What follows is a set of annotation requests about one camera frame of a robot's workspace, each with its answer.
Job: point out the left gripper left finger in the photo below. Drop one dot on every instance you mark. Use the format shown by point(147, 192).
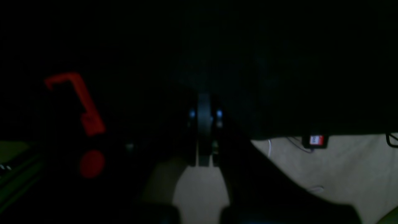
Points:
point(159, 162)

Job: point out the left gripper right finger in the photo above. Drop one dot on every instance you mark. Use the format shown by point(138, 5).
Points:
point(259, 192)

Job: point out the red white floor device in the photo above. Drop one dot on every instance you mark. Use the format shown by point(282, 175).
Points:
point(315, 141)

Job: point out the red black clamp right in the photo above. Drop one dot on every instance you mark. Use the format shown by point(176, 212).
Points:
point(92, 162)

